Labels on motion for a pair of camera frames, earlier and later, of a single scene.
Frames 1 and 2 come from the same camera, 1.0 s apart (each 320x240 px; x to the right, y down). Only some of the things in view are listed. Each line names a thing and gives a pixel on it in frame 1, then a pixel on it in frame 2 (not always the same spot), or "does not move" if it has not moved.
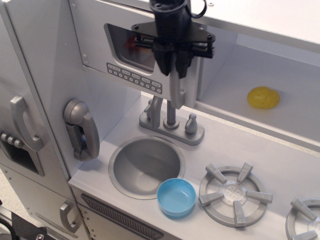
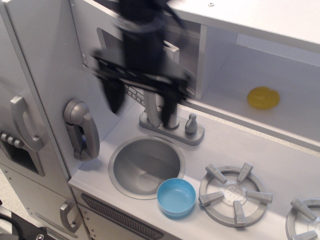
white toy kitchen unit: [95, 143] does not move
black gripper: [173, 30] to [142, 62]
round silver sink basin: [138, 165] does not move
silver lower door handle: [73, 227] does not move
